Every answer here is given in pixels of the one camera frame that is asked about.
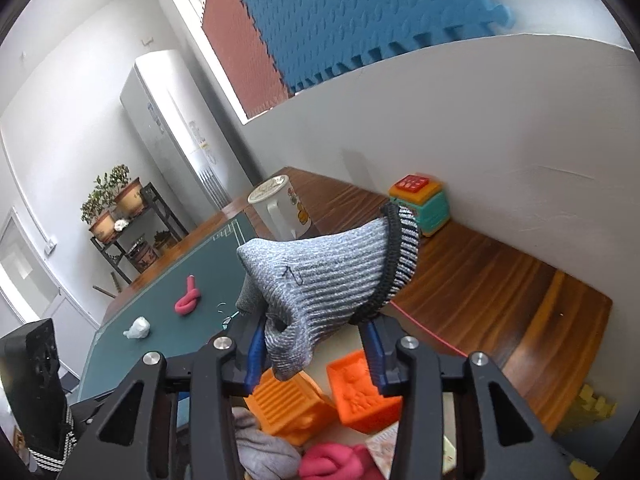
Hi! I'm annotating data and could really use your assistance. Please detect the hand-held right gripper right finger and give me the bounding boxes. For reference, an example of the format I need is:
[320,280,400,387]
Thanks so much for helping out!
[359,312,576,480]

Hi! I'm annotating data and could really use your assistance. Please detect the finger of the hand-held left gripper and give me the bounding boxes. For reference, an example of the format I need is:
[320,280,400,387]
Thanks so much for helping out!
[67,393,109,424]

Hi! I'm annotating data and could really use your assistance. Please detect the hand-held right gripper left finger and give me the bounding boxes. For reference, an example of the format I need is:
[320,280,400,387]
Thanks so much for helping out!
[65,310,267,480]

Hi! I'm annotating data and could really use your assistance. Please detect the orange embossed toy block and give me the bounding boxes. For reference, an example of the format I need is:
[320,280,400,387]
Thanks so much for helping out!
[244,367,337,447]
[326,350,404,434]

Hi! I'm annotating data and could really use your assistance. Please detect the grey knit glove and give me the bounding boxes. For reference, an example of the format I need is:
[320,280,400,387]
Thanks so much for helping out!
[235,202,424,382]
[231,406,304,480]

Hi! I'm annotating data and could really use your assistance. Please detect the pink cloth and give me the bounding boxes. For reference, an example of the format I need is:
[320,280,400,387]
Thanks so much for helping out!
[298,441,394,480]

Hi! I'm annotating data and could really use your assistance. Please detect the black white striped cloth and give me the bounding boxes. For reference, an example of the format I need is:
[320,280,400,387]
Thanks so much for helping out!
[24,404,77,472]

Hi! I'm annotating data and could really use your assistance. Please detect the printed card box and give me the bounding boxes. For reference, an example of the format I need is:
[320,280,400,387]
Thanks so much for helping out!
[364,419,459,480]

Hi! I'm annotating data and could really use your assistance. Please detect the white crumpled tissue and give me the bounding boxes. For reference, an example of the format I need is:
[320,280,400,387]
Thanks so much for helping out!
[123,315,152,341]

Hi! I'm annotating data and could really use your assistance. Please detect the white door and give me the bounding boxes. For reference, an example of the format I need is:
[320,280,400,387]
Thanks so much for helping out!
[0,206,102,346]

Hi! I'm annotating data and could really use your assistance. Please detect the white printed mug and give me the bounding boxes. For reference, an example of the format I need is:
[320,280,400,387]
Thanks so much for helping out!
[247,174,314,244]

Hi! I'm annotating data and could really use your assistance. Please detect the brown ceramic pot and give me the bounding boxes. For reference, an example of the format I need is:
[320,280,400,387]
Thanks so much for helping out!
[127,240,159,274]

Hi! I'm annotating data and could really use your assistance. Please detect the black metal plant rack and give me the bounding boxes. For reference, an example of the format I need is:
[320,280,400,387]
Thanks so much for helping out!
[90,182,190,285]

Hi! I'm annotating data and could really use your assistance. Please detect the orange teal toy cash register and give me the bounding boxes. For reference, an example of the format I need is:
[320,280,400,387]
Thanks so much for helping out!
[388,173,454,238]

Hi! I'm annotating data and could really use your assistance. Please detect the potted green plant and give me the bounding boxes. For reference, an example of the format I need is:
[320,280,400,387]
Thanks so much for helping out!
[106,163,147,219]
[80,174,119,244]

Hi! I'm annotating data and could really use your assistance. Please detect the yellow foam puzzle piece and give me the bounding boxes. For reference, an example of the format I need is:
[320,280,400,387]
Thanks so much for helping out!
[559,383,617,437]

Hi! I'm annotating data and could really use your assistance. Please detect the white standing air conditioner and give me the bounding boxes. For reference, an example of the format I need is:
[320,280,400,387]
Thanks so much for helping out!
[119,49,254,212]

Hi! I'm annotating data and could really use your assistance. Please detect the red foam puzzle mat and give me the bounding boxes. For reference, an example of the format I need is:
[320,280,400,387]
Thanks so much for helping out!
[201,0,292,117]

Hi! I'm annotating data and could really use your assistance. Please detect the blue foam puzzle mat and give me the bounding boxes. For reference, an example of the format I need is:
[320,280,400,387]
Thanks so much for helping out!
[219,0,517,95]

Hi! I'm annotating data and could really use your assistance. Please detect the thin red string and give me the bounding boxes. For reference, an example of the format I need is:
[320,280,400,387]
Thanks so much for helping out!
[391,302,474,359]

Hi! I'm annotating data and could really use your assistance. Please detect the pink knotted rope toy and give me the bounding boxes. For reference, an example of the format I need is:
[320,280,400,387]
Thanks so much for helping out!
[173,274,202,315]

